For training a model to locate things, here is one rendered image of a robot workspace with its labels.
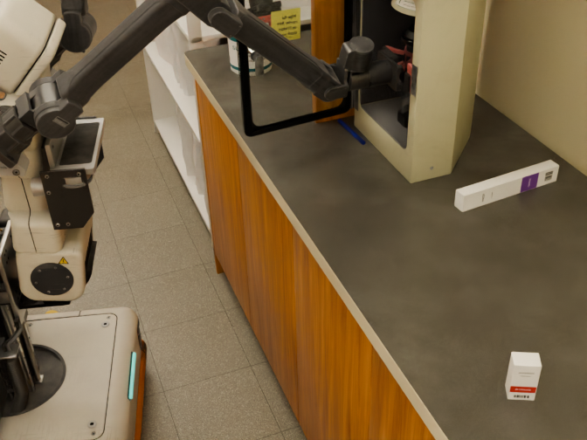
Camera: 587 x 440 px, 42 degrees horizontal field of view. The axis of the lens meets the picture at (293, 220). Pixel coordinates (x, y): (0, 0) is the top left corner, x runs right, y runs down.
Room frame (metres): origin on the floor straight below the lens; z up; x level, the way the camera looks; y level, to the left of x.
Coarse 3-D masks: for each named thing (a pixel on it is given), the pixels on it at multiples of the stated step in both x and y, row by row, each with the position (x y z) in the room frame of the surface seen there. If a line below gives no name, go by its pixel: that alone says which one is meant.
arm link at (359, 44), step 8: (352, 40) 1.62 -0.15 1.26; (360, 40) 1.62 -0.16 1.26; (368, 40) 1.62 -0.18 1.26; (344, 48) 1.60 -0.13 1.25; (352, 48) 1.59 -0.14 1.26; (360, 48) 1.59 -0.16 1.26; (368, 48) 1.60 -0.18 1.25; (344, 56) 1.60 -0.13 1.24; (352, 56) 1.59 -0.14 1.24; (360, 56) 1.58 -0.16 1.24; (368, 56) 1.59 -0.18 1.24; (336, 64) 1.63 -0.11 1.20; (344, 64) 1.59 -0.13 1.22; (352, 64) 1.60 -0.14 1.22; (360, 64) 1.59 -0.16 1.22; (368, 64) 1.60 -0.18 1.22; (336, 72) 1.63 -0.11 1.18; (344, 72) 1.59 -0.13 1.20; (344, 80) 1.59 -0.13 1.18; (328, 88) 1.57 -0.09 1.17; (336, 88) 1.58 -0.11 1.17; (344, 88) 1.58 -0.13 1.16; (328, 96) 1.58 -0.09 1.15; (336, 96) 1.58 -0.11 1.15; (344, 96) 1.59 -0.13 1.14
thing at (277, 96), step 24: (264, 0) 1.71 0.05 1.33; (288, 0) 1.74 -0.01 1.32; (312, 0) 1.76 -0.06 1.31; (336, 0) 1.79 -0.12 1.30; (288, 24) 1.73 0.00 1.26; (312, 24) 1.76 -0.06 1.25; (336, 24) 1.79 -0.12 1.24; (312, 48) 1.76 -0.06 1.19; (336, 48) 1.79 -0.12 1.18; (264, 72) 1.71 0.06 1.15; (240, 96) 1.69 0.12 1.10; (264, 96) 1.70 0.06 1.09; (288, 96) 1.73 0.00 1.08; (312, 96) 1.76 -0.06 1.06; (264, 120) 1.70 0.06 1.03
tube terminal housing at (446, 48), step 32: (416, 0) 1.55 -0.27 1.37; (448, 0) 1.54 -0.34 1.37; (480, 0) 1.68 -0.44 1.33; (416, 32) 1.54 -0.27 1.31; (448, 32) 1.55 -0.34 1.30; (480, 32) 1.72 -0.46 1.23; (416, 64) 1.53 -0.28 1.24; (448, 64) 1.55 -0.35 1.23; (416, 96) 1.53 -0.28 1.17; (448, 96) 1.55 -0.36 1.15; (416, 128) 1.53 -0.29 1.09; (448, 128) 1.55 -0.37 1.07; (416, 160) 1.53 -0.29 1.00; (448, 160) 1.56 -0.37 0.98
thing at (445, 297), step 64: (192, 64) 2.27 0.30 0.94; (320, 128) 1.81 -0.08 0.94; (512, 128) 1.78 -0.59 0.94; (320, 192) 1.50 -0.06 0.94; (384, 192) 1.49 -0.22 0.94; (448, 192) 1.48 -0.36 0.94; (576, 192) 1.46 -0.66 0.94; (320, 256) 1.27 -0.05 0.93; (384, 256) 1.25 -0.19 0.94; (448, 256) 1.24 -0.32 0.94; (512, 256) 1.23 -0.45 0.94; (576, 256) 1.23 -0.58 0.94; (384, 320) 1.05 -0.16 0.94; (448, 320) 1.05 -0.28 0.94; (512, 320) 1.04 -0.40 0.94; (576, 320) 1.04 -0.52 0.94; (448, 384) 0.89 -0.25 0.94; (576, 384) 0.88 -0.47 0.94
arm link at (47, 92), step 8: (40, 88) 1.39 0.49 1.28; (48, 88) 1.39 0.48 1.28; (56, 88) 1.40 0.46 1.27; (24, 96) 1.39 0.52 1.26; (32, 96) 1.39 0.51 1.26; (40, 96) 1.38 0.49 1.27; (48, 96) 1.37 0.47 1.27; (56, 96) 1.38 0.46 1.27; (16, 104) 1.38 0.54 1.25; (24, 104) 1.37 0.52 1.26; (32, 104) 1.38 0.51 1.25; (40, 104) 1.36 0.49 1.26; (24, 112) 1.35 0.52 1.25; (32, 112) 1.35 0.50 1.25; (24, 120) 1.35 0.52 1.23; (32, 120) 1.36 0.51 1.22
